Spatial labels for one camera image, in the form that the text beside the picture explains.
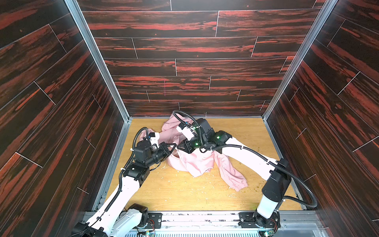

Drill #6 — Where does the pink zip-up jacket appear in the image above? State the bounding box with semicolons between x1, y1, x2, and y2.
159;115;248;192

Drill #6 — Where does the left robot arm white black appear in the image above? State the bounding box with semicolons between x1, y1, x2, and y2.
71;140;177;237

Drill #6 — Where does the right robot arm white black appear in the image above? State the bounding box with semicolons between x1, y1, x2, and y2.
175;115;318;227

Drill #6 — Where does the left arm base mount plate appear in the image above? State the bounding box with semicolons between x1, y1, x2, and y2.
142;212;163;229

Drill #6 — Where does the aluminium front rail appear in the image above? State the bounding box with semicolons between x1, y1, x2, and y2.
76;211;334;237

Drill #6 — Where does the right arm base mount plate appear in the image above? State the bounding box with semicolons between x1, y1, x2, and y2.
238;210;280;229

